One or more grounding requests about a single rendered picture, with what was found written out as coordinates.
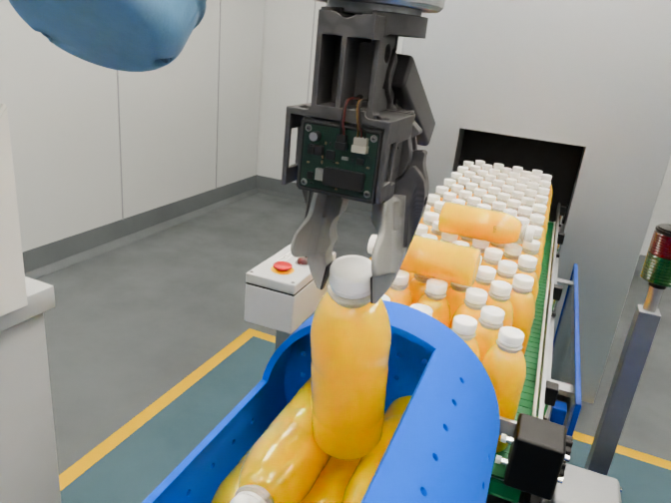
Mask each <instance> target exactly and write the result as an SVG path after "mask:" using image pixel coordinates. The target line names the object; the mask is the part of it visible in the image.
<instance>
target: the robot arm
mask: <svg viewBox="0 0 671 503"><path fill-rule="evenodd" d="M315 1H320V2H325V3H327V6H324V7H322V9H319V20H318V31H317V43H316V55H315V67H314V79H313V91H312V102H311V103H305V104H299V105H293V106H287V112H286V127H285V141H284V156H283V171H282V185H287V184H289V183H291V182H294V181H297V187H298V188H299V189H300V190H302V191H303V195H304V198H305V202H306V206H307V209H306V215H305V220H304V222H303V223H302V224H301V226H300V227H299V228H298V230H297V231H296V233H295V234H294V237H293V240H292V244H291V253H292V255H293V256H294V257H300V256H306V257H307V259H308V264H309V268H310V271H311V274H312V277H313V279H314V282H315V284H316V287H317V288H318V289H323V288H325V285H326V283H327V280H328V278H329V276H330V266H331V264H332V262H333V261H334V258H333V247H334V244H335V242H336V241H337V232H336V225H337V221H338V219H339V217H340V215H341V214H342V213H343V212H344V211H345V210H346V208H347V204H348V200H353V201H358V202H363V203H368V204H372V207H371V221H372V223H373V225H374V227H375V229H376V233H377V238H376V241H375V244H374V247H373V251H372V256H371V273H372V277H371V278H370V303H377V302H378V301H379V300H380V299H381V298H382V297H383V295H384V294H385V293H386V292H387V290H388V289H389V288H390V286H391V285H392V283H393V281H394V280H395V278H396V276H397V274H398V271H399V269H400V267H401V265H402V262H403V260H404V258H405V255H406V253H407V251H408V248H409V246H410V243H411V242H412V240H413V237H414V235H415V232H416V230H417V228H418V225H419V223H420V220H421V218H422V215H423V213H424V210H425V208H426V204H427V200H428V193H429V180H428V173H427V169H426V156H427V150H418V149H417V145H421V146H427V145H428V144H429V142H430V139H431V136H432V133H433V130H434V126H435V120H434V117H433V114H432V111H431V109H430V106H429V103H428V100H427V98H426V95H425V92H424V89H423V86H422V83H421V80H420V77H419V74H418V71H417V68H416V65H415V62H414V59H413V57H412V56H409V55H402V54H396V52H395V51H396V49H397V41H398V36H400V37H410V38H421V39H425V35H426V28H427V21H428V18H426V17H421V13H439V12H440V11H441V10H442V9H443V8H444V2H445V0H315ZM9 2H10V4H11V5H12V7H13V8H14V10H15V11H16V12H17V14H18V15H19V16H20V17H21V18H22V19H23V20H24V21H25V22H26V23H27V24H28V25H29V26H30V27H31V28H32V29H33V30H34V31H37V32H40V33H42V35H44V36H45V37H47V38H48V40H49V42H51V43H52V44H54V45H55V46H57V47H58V48H60V49H62V50H64V51H66V52H67V53H69V54H71V55H73V56H75V57H78V58H80V59H82V60H84V61H87V62H89V63H92V64H95V65H98V66H101V67H105V68H109V69H113V70H118V71H126V72H147V71H153V70H157V69H160V68H162V67H165V66H167V65H168V64H170V63H171V62H173V61H174V60H175V59H176V58H177V57H178V56H179V55H180V53H181V52H182V50H183V49H184V47H185V45H186V43H187V41H188V39H189V37H190V35H191V33H192V31H193V30H194V29H195V28H196V27H197V26H198V25H199V24H200V23H201V21H202V19H203V18H204V16H205V13H206V8H207V3H206V2H207V0H9ZM292 128H298V136H297V150H296V163H295V164H293V165H290V166H289V162H290V148H291V134H292Z"/></svg>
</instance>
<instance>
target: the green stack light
mask: <svg viewBox="0 0 671 503"><path fill-rule="evenodd" d="M640 276H641V277H642V278H643V279H645V280H647V281H649V282H651V283H654V284H657V285H661V286H667V287H671V260H670V259H666V258H662V257H659V256H656V255H654V254H652V253H651V252H649V251H648V252H647V255H646V258H645V261H644V263H643V266H642V270H641V273H640Z"/></svg>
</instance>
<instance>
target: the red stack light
mask: <svg viewBox="0 0 671 503"><path fill-rule="evenodd" d="M648 250H649V252H651V253H652V254H654V255H656V256H659V257H662V258H666V259H670V260H671V237H667V236H664V235H662V234H660V233H658V232H657V231H656V230H654V234H653V236H652V239H651V242H650V246H649V249H648Z"/></svg>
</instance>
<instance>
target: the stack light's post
mask: <svg viewBox="0 0 671 503"><path fill-rule="evenodd" d="M660 319H661V314H660V311H659V309H658V308H657V309H656V312H650V311H647V310H645V309H643V305H642V304H637V306H636V309H635V312H634V315H633V318H632V321H631V325H630V328H629V331H628V334H627V337H626V340H625V343H624V346H623V349H622V353H621V356H620V359H619V362H618V365H617V368H616V371H615V374H614V377H613V381H612V384H611V387H610V390H609V393H608V396H607V399H606V402H605V405H604V409H603V412H602V415H601V418H600V421H599V424H598V427H597V430H596V433H595V437H594V440H593V443H592V446H591V449H590V452H589V455H588V458H587V461H586V465H585V468H584V469H587V470H590V471H593V472H596V473H599V474H602V475H606V476H607V474H608V471H609V468H610V465H611V463H612V460H613V457H614V454H615V451H616V448H617V445H618V442H619V439H620V436H621V433H622V430H623V427H624V424H625V422H626V419H627V416H628V413H629V410H630V407H631V404H632V401H633V398H634V395H635V392H636V389H637V386H638V383H639V381H640V378H641V375H642V372H643V369H644V366H645V363H646V360H647V357H648V354H649V351H650V348H651V345H652V342H653V340H654V337H655V334H656V331H657V328H658V325H659V322H660Z"/></svg>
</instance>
